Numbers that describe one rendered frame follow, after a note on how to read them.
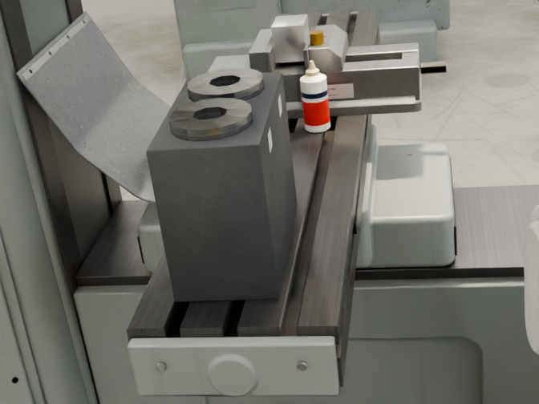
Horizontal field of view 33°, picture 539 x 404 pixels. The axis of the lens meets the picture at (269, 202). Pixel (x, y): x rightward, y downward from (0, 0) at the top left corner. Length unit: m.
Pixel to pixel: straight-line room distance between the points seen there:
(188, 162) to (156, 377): 0.24
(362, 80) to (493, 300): 0.40
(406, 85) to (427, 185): 0.16
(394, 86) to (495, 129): 2.29
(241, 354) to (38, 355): 0.65
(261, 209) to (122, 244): 0.68
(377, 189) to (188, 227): 0.55
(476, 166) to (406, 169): 1.91
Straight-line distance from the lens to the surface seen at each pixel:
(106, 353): 1.60
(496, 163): 3.46
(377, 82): 1.47
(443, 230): 1.40
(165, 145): 0.96
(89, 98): 1.52
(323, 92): 1.40
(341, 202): 1.20
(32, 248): 1.48
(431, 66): 1.51
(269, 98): 1.05
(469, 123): 3.81
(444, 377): 1.54
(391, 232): 1.40
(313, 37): 1.46
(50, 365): 1.58
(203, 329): 0.99
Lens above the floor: 1.48
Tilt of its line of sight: 27 degrees down
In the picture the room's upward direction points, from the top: 7 degrees counter-clockwise
